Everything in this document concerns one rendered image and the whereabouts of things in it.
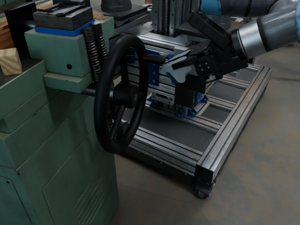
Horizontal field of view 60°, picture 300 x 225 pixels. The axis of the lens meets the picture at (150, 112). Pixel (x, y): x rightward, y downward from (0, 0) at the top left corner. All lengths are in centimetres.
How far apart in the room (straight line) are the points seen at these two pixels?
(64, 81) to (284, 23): 47
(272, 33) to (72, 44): 41
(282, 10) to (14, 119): 59
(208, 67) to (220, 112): 104
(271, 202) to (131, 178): 74
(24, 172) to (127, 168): 94
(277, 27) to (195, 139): 95
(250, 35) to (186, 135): 94
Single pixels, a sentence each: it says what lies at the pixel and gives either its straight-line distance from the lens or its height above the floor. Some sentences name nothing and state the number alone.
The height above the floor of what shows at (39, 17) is 99.
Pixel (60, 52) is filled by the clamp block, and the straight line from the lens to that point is 61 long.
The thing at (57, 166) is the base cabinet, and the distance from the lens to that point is 78.
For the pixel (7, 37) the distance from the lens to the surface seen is 72.
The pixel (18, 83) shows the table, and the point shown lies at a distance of 60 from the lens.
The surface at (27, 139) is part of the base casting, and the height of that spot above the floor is 76.
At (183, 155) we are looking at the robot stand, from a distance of 133.
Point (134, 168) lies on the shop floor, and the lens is 155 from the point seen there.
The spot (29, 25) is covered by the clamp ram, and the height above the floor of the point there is 96.
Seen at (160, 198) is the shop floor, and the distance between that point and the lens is 142.
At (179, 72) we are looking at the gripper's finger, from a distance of 66.
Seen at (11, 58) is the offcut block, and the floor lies 93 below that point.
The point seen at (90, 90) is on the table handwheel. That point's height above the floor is 82.
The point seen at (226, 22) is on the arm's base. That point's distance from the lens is 109.
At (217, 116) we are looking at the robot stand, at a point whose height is 21.
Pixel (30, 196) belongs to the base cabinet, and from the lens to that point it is 73.
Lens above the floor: 115
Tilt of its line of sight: 36 degrees down
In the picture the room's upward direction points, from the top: straight up
